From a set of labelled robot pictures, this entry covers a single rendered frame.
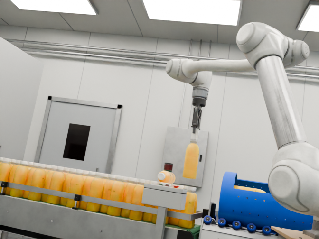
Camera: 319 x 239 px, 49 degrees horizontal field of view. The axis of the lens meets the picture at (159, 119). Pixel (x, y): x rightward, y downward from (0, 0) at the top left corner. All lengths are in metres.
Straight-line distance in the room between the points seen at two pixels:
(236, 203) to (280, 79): 0.78
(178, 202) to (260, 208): 0.43
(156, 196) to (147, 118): 3.72
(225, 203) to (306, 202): 0.82
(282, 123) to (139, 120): 4.30
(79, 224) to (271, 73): 1.29
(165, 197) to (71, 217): 0.59
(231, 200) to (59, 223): 0.96
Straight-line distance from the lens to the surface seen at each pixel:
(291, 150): 1.19
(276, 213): 1.89
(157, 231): 1.80
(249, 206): 1.89
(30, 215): 2.21
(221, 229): 1.93
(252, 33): 1.42
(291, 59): 1.56
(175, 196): 1.74
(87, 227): 2.03
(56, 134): 5.77
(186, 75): 1.84
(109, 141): 5.45
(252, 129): 5.34
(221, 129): 5.31
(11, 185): 2.32
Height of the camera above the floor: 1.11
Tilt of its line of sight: 10 degrees up
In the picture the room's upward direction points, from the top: 9 degrees clockwise
